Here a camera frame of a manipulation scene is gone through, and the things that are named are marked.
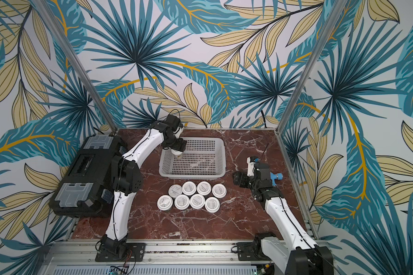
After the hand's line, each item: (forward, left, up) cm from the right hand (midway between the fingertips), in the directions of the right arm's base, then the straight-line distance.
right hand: (240, 174), depth 85 cm
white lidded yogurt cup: (+17, +33, -4) cm, 37 cm away
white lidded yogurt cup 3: (-4, +26, -5) cm, 27 cm away
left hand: (+19, +33, -1) cm, 38 cm away
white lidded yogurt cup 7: (-13, +14, -6) cm, 20 cm away
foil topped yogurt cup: (-5, +33, -6) cm, 34 cm away
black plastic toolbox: (-10, +69, +6) cm, 70 cm away
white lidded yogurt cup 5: (-4, +18, -6) cm, 20 cm away
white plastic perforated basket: (+17, +18, -11) cm, 28 cm away
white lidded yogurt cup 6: (-6, +11, -6) cm, 14 cm away
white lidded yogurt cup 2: (-11, +37, -5) cm, 39 cm away
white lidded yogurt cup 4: (-11, +22, -6) cm, 25 cm away
